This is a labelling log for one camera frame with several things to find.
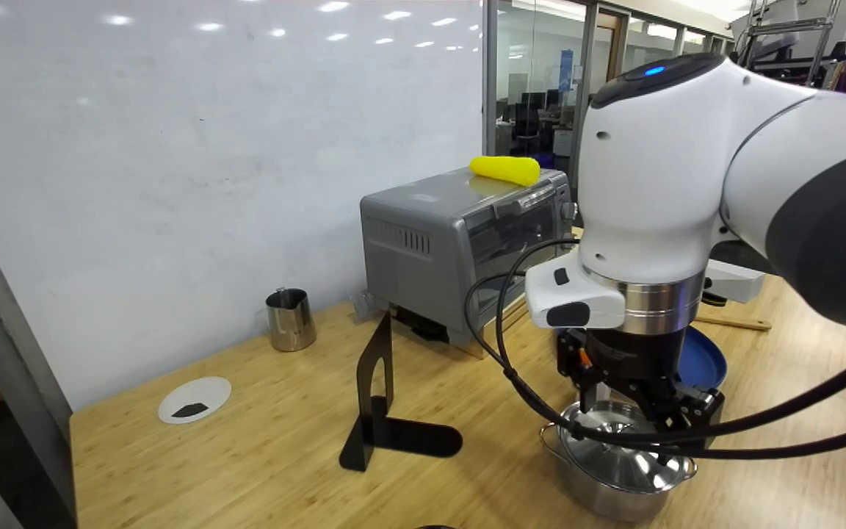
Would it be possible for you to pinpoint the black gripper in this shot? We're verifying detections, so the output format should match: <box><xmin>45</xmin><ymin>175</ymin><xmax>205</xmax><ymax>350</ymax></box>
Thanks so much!
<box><xmin>555</xmin><ymin>328</ymin><xmax>725</xmax><ymax>431</ymax></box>

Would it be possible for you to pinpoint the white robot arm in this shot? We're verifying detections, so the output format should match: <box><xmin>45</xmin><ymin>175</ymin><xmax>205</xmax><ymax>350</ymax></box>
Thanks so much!
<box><xmin>530</xmin><ymin>52</ymin><xmax>846</xmax><ymax>430</ymax></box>

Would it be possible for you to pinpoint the steel pot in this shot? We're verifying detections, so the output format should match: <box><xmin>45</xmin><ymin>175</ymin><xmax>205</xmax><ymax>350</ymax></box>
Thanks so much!
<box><xmin>538</xmin><ymin>424</ymin><xmax>697</xmax><ymax>522</ymax></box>

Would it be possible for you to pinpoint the blue round plate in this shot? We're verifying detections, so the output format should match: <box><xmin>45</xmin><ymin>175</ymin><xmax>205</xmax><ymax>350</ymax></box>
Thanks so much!
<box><xmin>678</xmin><ymin>328</ymin><xmax>729</xmax><ymax>391</ymax></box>

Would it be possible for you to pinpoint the silver toaster oven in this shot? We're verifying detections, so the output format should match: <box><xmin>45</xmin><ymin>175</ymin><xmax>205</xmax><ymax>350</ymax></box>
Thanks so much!
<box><xmin>358</xmin><ymin>167</ymin><xmax>574</xmax><ymax>346</ymax></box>

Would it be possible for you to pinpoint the yellow plastic banana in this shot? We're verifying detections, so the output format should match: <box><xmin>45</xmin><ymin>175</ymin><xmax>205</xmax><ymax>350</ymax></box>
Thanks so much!
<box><xmin>469</xmin><ymin>155</ymin><xmax>540</xmax><ymax>189</ymax></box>

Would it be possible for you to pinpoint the black bookend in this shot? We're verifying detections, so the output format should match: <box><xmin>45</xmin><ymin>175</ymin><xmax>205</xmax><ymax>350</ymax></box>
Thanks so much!
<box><xmin>339</xmin><ymin>318</ymin><xmax>465</xmax><ymax>472</ymax></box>

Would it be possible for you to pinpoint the steel cup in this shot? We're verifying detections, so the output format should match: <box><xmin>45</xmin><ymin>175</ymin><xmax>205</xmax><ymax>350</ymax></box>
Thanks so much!
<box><xmin>264</xmin><ymin>287</ymin><xmax>317</xmax><ymax>352</ymax></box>

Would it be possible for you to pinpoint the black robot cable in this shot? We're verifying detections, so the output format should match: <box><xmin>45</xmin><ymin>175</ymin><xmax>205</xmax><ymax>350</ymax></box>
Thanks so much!
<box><xmin>462</xmin><ymin>234</ymin><xmax>846</xmax><ymax>463</ymax></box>

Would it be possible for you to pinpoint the white table cable grommet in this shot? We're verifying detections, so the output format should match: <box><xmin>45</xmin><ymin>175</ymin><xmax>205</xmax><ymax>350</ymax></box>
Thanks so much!
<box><xmin>156</xmin><ymin>375</ymin><xmax>231</xmax><ymax>425</ymax></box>

